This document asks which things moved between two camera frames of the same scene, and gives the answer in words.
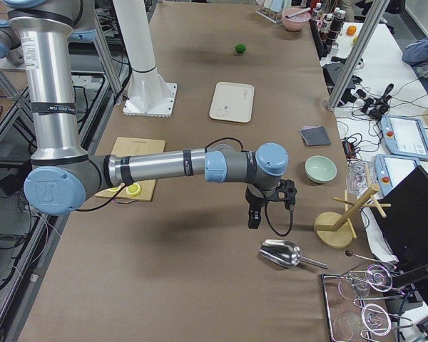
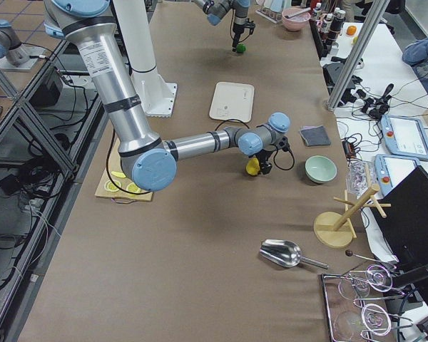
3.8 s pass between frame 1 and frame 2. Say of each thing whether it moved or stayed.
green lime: stayed
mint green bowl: stayed
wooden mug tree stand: stayed
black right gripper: moved
